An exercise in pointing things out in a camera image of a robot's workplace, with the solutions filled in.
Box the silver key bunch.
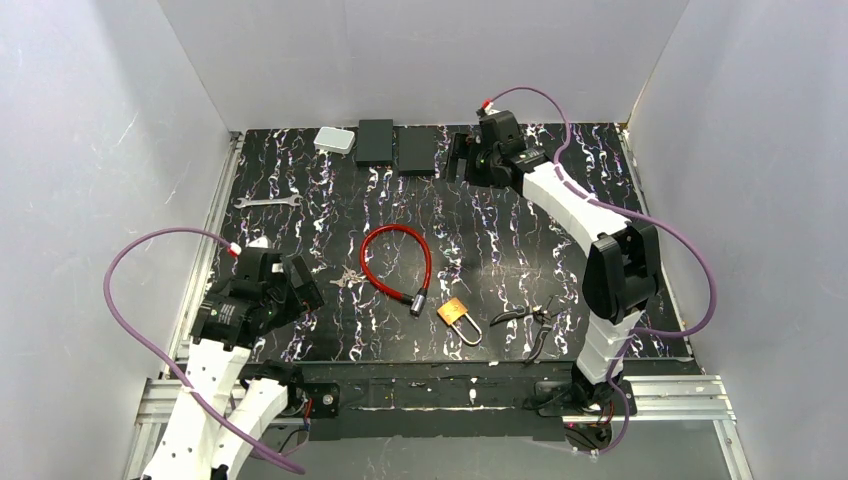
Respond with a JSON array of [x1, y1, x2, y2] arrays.
[[330, 266, 367, 288]]

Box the brass padlock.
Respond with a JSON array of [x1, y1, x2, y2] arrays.
[[437, 297, 483, 347]]

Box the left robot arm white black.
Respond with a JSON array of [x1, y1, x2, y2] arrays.
[[141, 247, 324, 479]]

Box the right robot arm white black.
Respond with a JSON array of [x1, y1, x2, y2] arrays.
[[445, 111, 661, 404]]

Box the black box right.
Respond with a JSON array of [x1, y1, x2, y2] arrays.
[[396, 127, 436, 177]]

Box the black box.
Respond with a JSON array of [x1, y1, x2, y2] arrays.
[[396, 127, 436, 177], [355, 119, 394, 167]]

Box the black box left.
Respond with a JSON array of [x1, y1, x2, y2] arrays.
[[355, 119, 394, 167]]

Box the silver open-end wrench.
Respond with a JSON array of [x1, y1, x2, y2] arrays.
[[233, 194, 302, 209]]

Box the white rectangular box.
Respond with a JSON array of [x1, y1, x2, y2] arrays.
[[314, 126, 355, 155]]

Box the black pliers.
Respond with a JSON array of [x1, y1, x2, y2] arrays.
[[489, 295, 562, 365]]

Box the red cable bike lock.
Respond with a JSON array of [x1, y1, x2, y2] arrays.
[[359, 223, 433, 317]]

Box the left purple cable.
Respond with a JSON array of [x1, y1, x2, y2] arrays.
[[102, 227, 307, 476]]

